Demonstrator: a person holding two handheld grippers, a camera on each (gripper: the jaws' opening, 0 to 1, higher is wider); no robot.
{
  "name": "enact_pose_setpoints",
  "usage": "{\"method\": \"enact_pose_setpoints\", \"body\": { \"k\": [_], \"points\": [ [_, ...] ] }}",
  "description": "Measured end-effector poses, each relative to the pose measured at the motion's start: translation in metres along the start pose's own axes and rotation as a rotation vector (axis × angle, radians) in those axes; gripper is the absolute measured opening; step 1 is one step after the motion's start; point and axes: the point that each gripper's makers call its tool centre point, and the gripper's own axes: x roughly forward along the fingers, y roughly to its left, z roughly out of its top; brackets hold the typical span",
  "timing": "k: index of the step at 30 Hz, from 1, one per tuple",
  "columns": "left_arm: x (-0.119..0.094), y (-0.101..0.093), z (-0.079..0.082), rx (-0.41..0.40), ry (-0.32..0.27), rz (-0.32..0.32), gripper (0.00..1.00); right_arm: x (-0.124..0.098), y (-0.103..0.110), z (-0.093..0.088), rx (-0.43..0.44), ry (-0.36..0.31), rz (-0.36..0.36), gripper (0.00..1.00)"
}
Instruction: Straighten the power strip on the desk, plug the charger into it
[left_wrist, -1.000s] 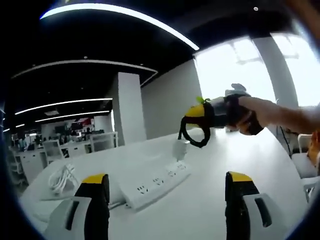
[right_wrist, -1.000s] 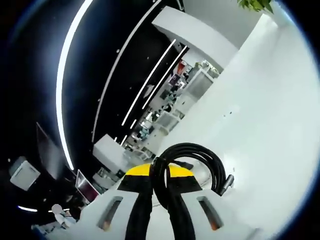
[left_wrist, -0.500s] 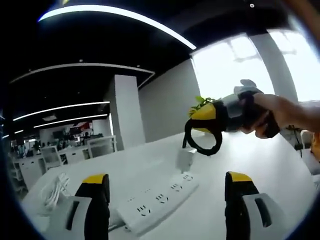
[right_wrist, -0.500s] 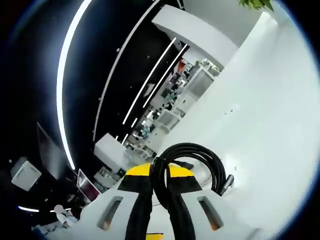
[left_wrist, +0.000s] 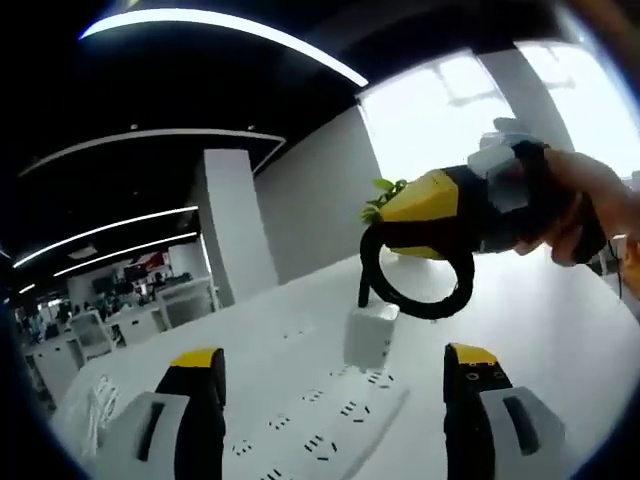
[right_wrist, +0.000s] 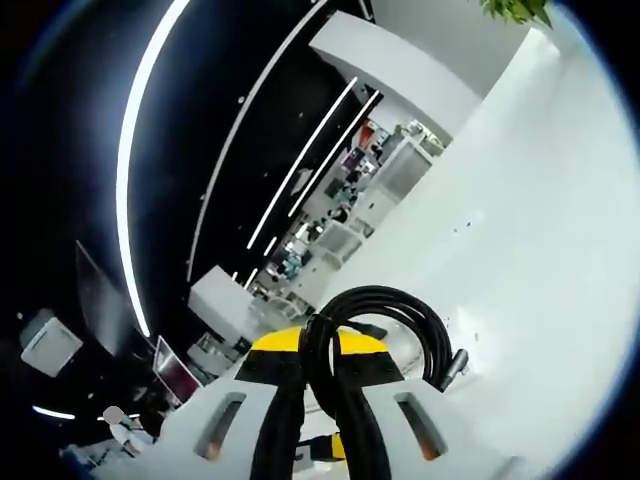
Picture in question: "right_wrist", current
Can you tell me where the potted green plant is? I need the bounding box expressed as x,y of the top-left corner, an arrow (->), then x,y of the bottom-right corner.
480,0 -> 554,29

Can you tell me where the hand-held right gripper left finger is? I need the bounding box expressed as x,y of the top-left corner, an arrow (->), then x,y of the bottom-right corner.
94,327 -> 311,480

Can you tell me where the white desk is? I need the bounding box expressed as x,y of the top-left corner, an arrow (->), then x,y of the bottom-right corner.
299,24 -> 640,480

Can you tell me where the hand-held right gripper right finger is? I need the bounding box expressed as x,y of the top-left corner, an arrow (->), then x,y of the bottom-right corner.
324,330 -> 544,480

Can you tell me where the short ceiling light strip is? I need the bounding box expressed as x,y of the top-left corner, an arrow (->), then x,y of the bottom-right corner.
32,404 -> 76,420

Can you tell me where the white mesh office chair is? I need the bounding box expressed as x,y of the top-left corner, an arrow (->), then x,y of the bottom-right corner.
372,137 -> 431,201

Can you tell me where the black charger cable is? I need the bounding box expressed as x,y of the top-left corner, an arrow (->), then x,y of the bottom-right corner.
298,284 -> 471,432

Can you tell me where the white ceiling air unit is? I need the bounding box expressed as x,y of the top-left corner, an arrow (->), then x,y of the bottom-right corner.
19,308 -> 84,379

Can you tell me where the long ceiling light strip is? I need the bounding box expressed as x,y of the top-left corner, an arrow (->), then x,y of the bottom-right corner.
115,0 -> 196,337

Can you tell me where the open silver laptop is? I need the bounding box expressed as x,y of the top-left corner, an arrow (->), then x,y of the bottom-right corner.
152,335 -> 201,401

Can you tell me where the dark hanging panel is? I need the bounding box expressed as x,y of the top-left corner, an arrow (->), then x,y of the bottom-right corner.
74,239 -> 151,351

